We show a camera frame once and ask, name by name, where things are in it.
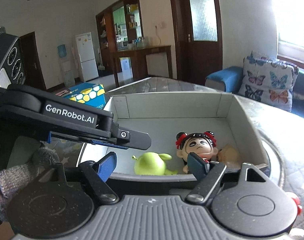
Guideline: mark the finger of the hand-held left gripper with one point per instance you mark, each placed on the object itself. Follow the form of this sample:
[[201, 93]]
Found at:
[[137, 140]]

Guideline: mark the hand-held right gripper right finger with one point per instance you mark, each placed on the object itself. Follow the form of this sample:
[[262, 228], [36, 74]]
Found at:
[[196, 166]]

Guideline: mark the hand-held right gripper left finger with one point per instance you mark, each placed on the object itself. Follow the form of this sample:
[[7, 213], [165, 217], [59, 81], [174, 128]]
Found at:
[[108, 166]]

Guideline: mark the doll figure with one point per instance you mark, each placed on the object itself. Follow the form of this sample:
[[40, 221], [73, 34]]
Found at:
[[197, 145]]

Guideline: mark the green squishy toy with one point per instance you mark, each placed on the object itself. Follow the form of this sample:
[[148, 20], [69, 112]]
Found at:
[[149, 166]]

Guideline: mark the tan peanut toy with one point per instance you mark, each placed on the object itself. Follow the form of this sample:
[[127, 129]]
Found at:
[[229, 155]]

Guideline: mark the black cardboard box white inside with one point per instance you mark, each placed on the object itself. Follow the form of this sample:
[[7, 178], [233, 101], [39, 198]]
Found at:
[[167, 120]]

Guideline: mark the grey quilted desktop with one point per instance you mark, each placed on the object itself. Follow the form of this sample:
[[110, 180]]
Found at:
[[279, 120]]

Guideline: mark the person's left hand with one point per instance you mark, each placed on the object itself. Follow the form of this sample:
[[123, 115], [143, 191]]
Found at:
[[14, 180]]

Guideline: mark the plain dark wooden door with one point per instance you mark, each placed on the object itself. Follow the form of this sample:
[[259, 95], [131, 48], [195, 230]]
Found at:
[[32, 62]]

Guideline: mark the water dispenser blue bottle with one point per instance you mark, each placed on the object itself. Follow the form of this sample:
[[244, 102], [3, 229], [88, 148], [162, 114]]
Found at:
[[67, 72]]

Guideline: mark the blue box yellow dots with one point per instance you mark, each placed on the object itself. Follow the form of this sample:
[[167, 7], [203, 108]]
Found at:
[[89, 95]]

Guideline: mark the white board panel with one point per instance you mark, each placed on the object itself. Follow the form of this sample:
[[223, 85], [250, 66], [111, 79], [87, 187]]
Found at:
[[155, 63]]

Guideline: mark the white refrigerator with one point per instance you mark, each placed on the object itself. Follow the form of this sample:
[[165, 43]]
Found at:
[[86, 55]]

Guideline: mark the white mop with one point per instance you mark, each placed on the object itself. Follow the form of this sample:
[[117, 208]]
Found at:
[[100, 65]]

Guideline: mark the dark wooden shelf cabinet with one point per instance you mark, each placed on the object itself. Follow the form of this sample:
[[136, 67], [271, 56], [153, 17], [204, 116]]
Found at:
[[105, 55]]

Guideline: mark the dark wooden counter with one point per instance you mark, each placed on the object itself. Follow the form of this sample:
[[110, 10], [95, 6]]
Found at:
[[142, 48]]

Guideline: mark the blue sofa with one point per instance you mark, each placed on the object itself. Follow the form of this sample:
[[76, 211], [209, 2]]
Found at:
[[224, 77]]

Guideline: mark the clear glass jars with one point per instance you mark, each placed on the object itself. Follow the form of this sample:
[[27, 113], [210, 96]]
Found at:
[[142, 42]]

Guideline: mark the white plush goose red comb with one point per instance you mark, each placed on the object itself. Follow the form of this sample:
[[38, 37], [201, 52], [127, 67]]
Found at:
[[295, 200]]

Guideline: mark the dark wooden door glass pane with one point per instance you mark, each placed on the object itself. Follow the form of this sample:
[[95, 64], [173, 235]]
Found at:
[[207, 60]]

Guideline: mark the butterfly print pillow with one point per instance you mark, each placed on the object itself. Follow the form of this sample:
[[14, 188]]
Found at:
[[267, 85]]

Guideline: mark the window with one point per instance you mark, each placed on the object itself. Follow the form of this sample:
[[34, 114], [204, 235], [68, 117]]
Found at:
[[297, 17]]

